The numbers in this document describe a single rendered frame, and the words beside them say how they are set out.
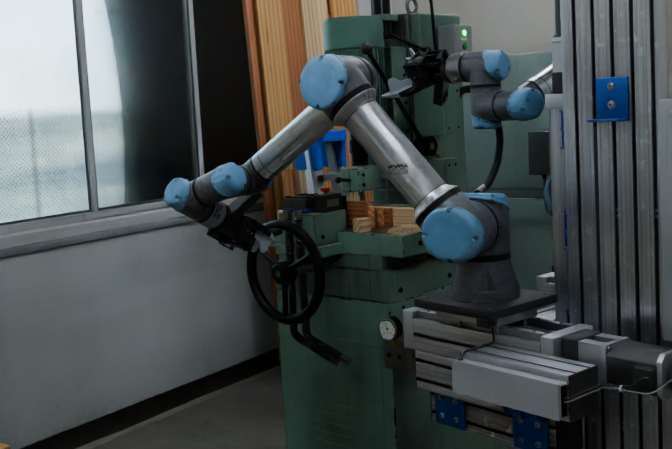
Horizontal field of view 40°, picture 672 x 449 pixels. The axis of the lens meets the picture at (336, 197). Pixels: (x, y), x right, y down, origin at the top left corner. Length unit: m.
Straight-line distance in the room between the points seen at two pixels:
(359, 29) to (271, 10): 1.69
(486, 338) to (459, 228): 0.28
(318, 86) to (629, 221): 0.70
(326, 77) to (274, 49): 2.35
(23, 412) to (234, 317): 1.15
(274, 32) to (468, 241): 2.60
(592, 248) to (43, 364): 2.21
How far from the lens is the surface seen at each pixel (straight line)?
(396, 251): 2.46
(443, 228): 1.84
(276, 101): 4.23
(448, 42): 2.85
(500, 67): 2.28
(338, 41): 2.65
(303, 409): 2.83
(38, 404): 3.59
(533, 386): 1.77
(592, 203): 2.00
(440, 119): 2.74
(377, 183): 2.73
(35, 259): 3.50
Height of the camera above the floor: 1.25
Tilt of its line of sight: 6 degrees down
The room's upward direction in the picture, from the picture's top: 3 degrees counter-clockwise
